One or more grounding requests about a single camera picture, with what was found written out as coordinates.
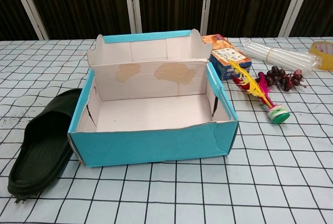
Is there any light blue cardboard shoe box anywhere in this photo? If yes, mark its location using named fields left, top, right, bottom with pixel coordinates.
left=67, top=30, right=239, bottom=168

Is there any black rubber slipper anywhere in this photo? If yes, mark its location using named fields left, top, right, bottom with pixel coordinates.
left=7, top=88, right=83, bottom=205

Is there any orange blue snack box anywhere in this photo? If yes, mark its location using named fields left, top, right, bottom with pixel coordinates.
left=200, top=33, right=253, bottom=81

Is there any colourful feather shuttlecock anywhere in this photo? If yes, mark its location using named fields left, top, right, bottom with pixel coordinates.
left=228, top=59, right=291, bottom=126

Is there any white checkered tablecloth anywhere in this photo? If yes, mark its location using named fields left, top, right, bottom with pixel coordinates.
left=0, top=36, right=333, bottom=224

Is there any dark red artificial grape bunch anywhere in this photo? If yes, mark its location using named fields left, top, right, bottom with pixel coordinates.
left=255, top=65, right=305, bottom=92

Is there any bundle of clear plastic tubes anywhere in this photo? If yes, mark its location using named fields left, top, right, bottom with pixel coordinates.
left=240, top=39, right=321, bottom=73

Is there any yellow adhesive tape roll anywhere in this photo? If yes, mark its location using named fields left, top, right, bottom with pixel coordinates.
left=309, top=41, right=333, bottom=71

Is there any white partition frame post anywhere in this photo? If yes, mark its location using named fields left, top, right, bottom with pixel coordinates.
left=278, top=0, right=310, bottom=37
left=15, top=0, right=49, bottom=40
left=199, top=0, right=218, bottom=36
left=123, top=0, right=143, bottom=34

